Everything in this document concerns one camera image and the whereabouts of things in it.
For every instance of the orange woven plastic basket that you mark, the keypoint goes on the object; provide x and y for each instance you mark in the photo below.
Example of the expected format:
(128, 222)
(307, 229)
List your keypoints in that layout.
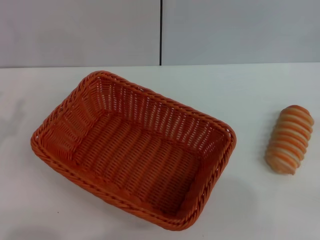
(130, 150)

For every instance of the striped orange bread roll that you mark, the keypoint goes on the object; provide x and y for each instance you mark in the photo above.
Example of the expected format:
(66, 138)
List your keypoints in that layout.
(290, 140)

